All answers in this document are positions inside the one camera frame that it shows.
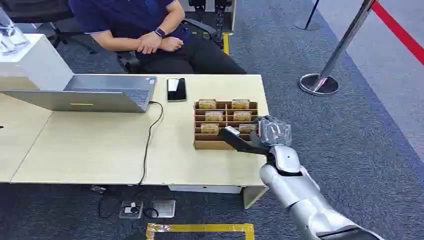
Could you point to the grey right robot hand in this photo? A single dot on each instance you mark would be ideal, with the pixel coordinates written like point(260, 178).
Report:
point(274, 132)

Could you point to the pale card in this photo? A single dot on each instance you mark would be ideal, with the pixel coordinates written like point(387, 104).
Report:
point(233, 130)

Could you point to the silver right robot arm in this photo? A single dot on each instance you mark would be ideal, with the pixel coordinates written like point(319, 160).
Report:
point(298, 192)

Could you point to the tan printed card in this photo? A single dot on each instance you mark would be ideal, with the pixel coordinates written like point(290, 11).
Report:
point(240, 104)
point(207, 104)
point(209, 128)
point(214, 116)
point(242, 116)
point(247, 127)

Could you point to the wooden card box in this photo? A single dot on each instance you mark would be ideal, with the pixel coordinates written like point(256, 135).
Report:
point(212, 141)

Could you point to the pale desk leg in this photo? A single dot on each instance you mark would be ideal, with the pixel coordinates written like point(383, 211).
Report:
point(253, 196)

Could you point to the white under-desk tray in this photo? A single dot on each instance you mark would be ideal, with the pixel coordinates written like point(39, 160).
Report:
point(205, 189)

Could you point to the yellow floor tape strip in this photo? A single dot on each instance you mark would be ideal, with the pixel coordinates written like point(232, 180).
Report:
point(226, 43)

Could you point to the black smartphone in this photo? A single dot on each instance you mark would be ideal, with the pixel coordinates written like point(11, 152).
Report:
point(176, 89)

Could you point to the metal floor socket lid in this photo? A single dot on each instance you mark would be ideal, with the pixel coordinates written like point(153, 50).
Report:
point(164, 208)

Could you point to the person's right hand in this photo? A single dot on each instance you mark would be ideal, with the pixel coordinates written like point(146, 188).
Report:
point(171, 44)

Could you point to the person's hand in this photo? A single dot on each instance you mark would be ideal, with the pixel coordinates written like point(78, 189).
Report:
point(148, 43)
point(171, 44)

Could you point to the dark wristwatch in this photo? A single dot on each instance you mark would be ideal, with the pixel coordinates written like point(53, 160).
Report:
point(160, 32)

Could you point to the person's left hand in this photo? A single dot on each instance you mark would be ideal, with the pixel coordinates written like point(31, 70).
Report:
point(148, 43)

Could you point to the red barrier belt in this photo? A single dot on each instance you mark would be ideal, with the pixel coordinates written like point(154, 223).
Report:
point(400, 33)

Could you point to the floor socket box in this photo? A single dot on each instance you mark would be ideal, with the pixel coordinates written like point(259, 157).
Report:
point(131, 210)

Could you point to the grey laptop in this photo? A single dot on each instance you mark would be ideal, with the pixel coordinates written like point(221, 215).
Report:
point(99, 96)

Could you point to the person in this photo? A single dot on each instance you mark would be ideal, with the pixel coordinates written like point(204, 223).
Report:
point(126, 20)

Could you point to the clear glass display piece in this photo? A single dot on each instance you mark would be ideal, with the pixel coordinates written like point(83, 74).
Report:
point(11, 36)

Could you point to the chrome stanchion post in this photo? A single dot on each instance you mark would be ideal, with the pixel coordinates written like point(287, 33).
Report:
point(326, 71)

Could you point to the dark stanchion post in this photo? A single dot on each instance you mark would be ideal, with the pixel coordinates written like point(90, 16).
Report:
point(309, 21)

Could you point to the yellow floor tape frame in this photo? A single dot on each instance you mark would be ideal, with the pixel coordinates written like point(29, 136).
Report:
point(198, 228)

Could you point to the white pedestal box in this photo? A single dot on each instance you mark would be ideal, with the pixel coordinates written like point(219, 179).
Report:
point(36, 63)

